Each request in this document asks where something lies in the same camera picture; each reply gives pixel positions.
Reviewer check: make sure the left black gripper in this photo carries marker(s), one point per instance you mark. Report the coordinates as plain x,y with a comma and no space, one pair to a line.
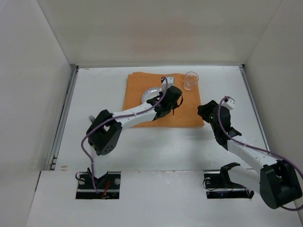
172,101

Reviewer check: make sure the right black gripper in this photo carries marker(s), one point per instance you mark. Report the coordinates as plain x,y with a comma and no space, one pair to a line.
206,109

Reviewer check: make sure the orange cloth napkin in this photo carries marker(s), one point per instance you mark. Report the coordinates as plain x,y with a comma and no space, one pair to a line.
184,116

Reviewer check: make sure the clear plastic plate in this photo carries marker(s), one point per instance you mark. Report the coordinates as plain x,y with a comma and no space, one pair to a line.
150,93

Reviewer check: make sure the clear plastic cup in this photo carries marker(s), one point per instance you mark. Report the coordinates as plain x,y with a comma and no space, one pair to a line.
190,80

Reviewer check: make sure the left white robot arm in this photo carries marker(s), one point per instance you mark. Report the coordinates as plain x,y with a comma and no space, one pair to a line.
104,132

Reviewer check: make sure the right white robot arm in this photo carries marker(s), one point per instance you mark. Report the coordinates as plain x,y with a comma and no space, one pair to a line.
272,176

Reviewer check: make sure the black plastic fork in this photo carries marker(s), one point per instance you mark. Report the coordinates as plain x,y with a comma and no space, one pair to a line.
92,118

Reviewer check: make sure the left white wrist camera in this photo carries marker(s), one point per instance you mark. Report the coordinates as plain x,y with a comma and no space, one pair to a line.
166,82

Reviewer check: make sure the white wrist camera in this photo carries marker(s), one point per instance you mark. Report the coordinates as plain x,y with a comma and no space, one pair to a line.
229,103
166,82

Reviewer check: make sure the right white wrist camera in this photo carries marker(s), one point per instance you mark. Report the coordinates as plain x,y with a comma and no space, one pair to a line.
229,103

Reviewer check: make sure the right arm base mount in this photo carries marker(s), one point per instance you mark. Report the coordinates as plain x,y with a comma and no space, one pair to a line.
218,186

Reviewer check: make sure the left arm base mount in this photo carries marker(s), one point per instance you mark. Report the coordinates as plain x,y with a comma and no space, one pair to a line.
108,186

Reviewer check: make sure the left aluminium table rail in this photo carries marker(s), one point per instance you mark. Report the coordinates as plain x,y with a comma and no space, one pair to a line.
55,147

